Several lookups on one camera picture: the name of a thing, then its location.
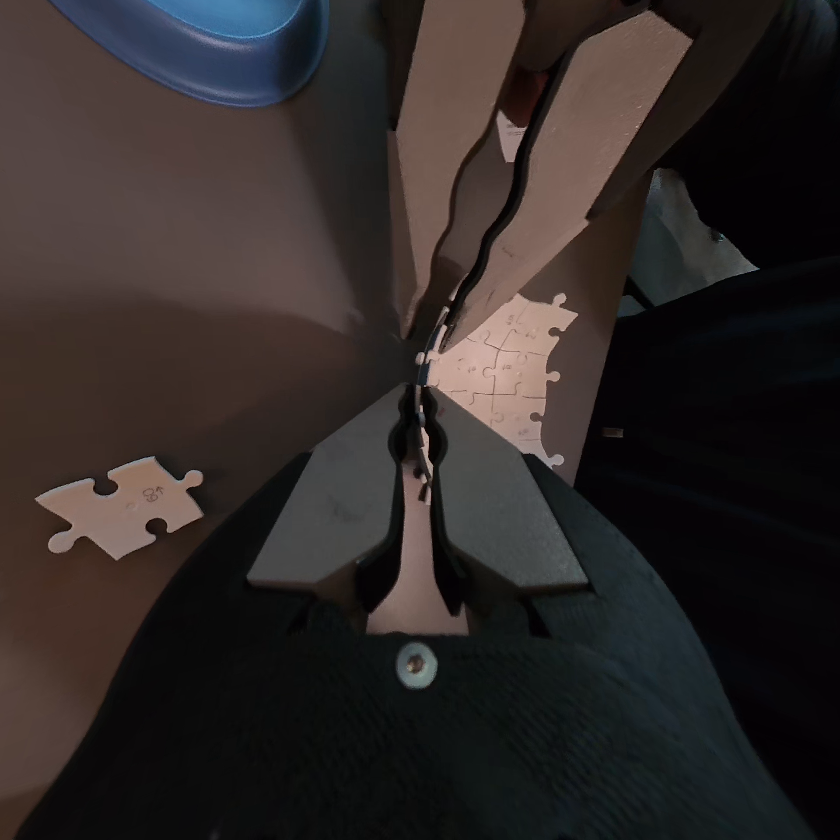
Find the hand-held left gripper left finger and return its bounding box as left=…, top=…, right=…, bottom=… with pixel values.
left=246, top=382, right=421, bottom=618

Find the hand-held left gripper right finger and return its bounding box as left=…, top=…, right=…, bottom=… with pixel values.
left=420, top=387, right=589, bottom=618

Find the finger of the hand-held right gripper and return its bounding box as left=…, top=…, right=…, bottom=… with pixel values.
left=387, top=0, right=529, bottom=339
left=440, top=14, right=697, bottom=354

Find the white assembled puzzle ball section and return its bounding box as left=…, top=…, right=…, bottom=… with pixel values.
left=410, top=292, right=580, bottom=506

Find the white printed instruction sheet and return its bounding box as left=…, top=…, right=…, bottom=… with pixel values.
left=495, top=110, right=529, bottom=164

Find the grey office chair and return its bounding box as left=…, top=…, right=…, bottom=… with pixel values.
left=623, top=167, right=759, bottom=309

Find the blue round plastic stand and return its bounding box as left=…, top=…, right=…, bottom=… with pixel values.
left=49, top=0, right=329, bottom=108

